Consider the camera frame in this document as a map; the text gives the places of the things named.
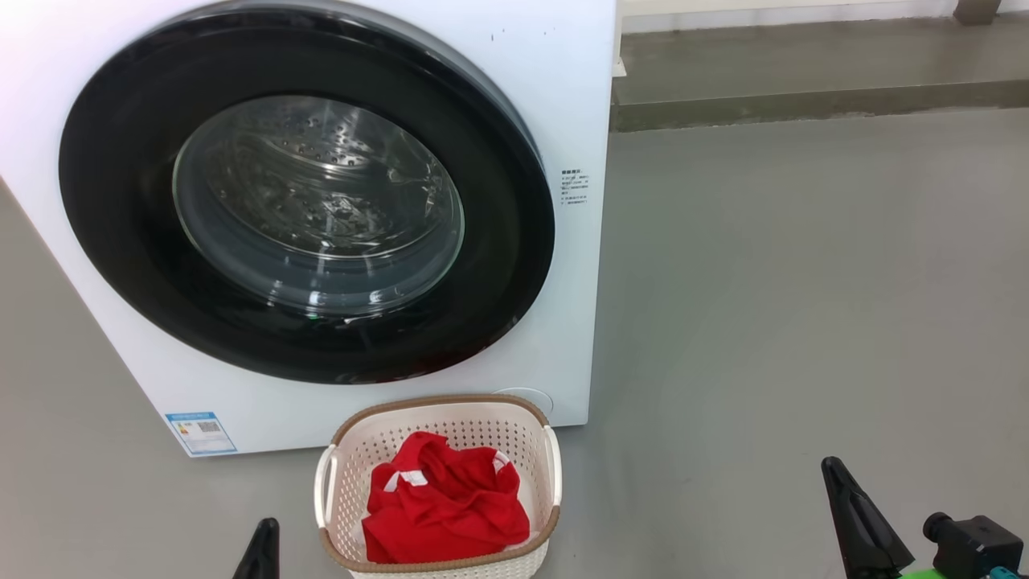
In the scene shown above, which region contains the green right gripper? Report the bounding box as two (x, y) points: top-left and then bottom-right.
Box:
(822, 457), (949, 579)

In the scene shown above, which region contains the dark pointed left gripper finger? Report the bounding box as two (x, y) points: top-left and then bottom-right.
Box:
(233, 518), (280, 579)

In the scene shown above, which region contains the red garment with white trim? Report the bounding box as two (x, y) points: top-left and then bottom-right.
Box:
(362, 432), (531, 564)

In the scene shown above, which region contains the round black glass door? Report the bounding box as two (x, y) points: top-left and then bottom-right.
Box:
(59, 8), (555, 385)

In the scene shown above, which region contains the cream perforated laundry basket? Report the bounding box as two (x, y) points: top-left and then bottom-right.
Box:
(314, 394), (562, 579)

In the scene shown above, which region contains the white front-load washing machine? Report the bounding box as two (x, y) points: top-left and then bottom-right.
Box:
(0, 0), (618, 458)

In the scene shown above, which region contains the blue energy label sticker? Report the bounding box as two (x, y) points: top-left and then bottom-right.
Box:
(165, 412), (238, 456)

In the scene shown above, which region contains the round white filter cover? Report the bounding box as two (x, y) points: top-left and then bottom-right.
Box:
(490, 388), (555, 419)

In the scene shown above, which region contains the grey furniture leg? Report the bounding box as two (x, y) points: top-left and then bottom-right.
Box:
(953, 0), (1002, 25)

